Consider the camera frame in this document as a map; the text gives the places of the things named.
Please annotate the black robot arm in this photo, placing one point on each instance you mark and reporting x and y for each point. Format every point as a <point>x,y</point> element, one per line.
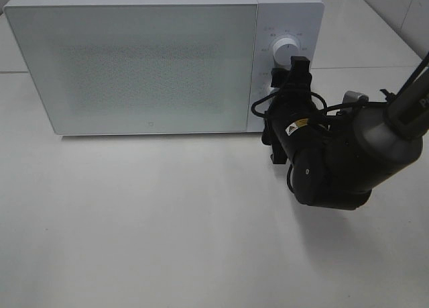
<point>337,154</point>

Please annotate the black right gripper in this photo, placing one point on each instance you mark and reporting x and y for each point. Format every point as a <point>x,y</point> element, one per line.
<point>292,128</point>

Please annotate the white microwave door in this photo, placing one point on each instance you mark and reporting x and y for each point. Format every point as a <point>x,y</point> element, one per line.
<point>138,70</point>

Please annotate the white microwave oven body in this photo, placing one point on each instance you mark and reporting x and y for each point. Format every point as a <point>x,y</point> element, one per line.
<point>274,19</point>

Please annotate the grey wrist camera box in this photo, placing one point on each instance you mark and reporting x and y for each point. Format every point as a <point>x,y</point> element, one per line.
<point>351,97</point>

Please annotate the upper white power knob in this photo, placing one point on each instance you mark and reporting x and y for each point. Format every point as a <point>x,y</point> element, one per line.
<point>284,48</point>

